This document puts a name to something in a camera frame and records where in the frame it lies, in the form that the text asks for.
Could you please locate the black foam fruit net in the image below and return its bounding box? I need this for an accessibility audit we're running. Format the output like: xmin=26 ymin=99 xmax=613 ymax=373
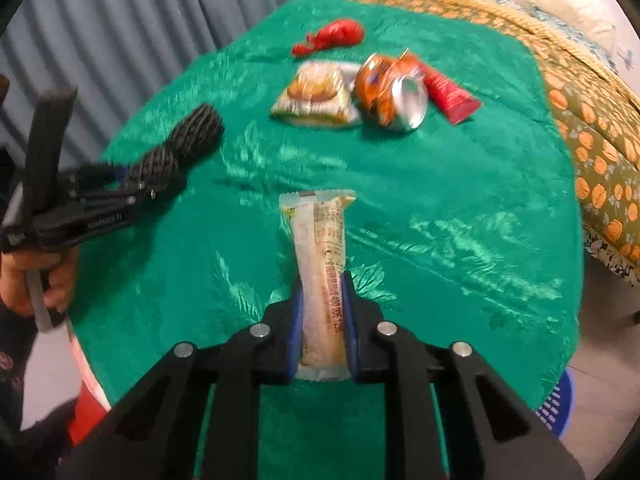
xmin=125 ymin=103 xmax=224 ymax=185

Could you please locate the long beige biscuit packet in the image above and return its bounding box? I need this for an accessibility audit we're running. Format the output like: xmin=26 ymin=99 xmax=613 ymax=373
xmin=279 ymin=190 xmax=357 ymax=382

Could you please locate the cookie snack bag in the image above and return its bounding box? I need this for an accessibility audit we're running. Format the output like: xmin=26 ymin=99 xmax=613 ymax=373
xmin=270 ymin=60 xmax=361 ymax=128

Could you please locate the red plastic wrapper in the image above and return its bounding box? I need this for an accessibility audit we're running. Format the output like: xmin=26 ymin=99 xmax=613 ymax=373
xmin=291 ymin=18 xmax=364 ymax=58

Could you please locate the crushed orange Fanta can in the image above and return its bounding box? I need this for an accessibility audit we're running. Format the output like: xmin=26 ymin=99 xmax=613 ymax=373
xmin=354 ymin=49 xmax=428 ymax=132

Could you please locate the red snack wrapper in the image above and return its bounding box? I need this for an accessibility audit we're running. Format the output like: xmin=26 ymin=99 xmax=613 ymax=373
xmin=421 ymin=63 xmax=482 ymax=126

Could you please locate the blue plastic trash basket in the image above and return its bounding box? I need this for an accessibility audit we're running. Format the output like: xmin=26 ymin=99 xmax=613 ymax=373
xmin=536 ymin=368 xmax=575 ymax=439

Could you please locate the person's left hand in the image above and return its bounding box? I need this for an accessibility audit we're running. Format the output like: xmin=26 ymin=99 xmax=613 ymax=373
xmin=1 ymin=247 xmax=79 ymax=318

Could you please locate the orange garment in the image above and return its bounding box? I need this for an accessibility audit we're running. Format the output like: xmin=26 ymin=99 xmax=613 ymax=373
xmin=67 ymin=385 xmax=107 ymax=446

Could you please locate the blue-grey curtain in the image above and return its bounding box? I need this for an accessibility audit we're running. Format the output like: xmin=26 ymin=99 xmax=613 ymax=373
xmin=1 ymin=0 xmax=288 ymax=166

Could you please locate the green floral tablecloth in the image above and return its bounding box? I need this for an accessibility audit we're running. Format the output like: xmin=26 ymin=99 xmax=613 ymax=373
xmin=67 ymin=0 xmax=586 ymax=480

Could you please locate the bed with orange quilt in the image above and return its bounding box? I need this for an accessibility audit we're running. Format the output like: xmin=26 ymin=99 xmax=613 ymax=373
xmin=336 ymin=0 xmax=640 ymax=288

